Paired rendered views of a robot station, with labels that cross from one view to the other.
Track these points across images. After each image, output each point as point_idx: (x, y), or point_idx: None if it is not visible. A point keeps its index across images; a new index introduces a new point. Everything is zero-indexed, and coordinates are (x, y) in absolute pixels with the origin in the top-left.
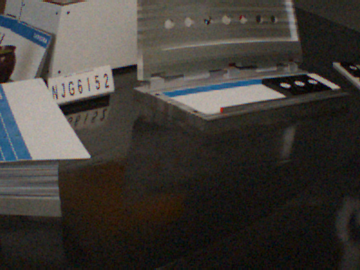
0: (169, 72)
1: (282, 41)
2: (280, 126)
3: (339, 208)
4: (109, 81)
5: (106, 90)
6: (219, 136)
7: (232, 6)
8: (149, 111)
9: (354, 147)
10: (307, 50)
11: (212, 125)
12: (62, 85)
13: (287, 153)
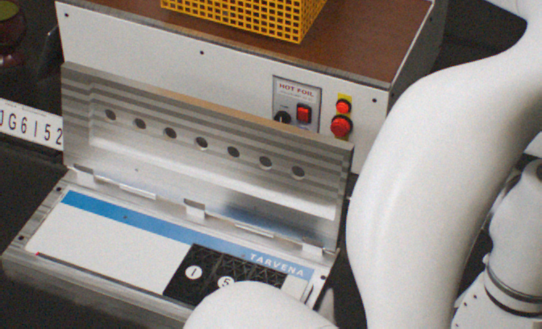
0: (97, 172)
1: (295, 209)
2: (82, 318)
3: None
4: (62, 139)
5: (56, 146)
6: (2, 280)
7: (216, 129)
8: (39, 201)
9: None
10: None
11: (8, 264)
12: (0, 111)
13: None
